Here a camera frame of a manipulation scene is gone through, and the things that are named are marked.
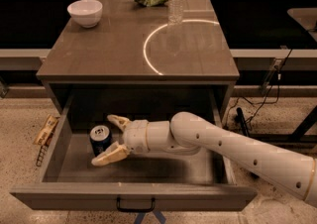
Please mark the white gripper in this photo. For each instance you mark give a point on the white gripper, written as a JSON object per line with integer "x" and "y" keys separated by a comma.
{"x": 138, "y": 136}

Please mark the blue pepsi can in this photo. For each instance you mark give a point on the blue pepsi can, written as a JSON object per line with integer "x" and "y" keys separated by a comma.
{"x": 100, "y": 138}

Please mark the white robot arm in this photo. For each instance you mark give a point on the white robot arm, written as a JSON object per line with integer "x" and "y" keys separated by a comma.
{"x": 186, "y": 133}

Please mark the open grey top drawer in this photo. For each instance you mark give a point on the open grey top drawer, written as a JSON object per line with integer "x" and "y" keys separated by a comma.
{"x": 69, "y": 181}

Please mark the grey cabinet with countertop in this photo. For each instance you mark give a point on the grey cabinet with countertop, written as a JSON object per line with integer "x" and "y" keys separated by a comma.
{"x": 133, "y": 64}

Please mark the blue tape cross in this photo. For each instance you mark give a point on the blue tape cross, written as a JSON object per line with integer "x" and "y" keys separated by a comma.
{"x": 142, "y": 218}

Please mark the black cylindrical bar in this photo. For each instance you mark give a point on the black cylindrical bar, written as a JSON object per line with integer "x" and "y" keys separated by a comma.
{"x": 242, "y": 122}

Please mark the white ceramic bowl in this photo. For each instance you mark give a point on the white ceramic bowl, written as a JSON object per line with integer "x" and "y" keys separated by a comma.
{"x": 86, "y": 13}

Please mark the black drawer handle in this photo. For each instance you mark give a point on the black drawer handle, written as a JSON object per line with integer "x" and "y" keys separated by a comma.
{"x": 135, "y": 205}

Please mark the black wire basket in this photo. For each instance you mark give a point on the black wire basket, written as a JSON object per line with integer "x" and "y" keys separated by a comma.
{"x": 41, "y": 154}

